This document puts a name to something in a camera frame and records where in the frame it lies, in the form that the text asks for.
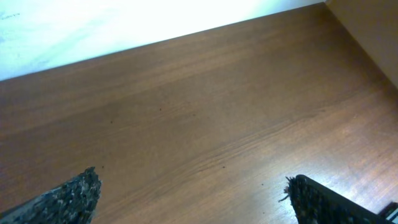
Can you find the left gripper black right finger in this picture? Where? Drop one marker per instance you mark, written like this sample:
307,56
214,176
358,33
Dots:
312,203

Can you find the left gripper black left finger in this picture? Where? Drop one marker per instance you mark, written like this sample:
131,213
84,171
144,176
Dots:
73,201

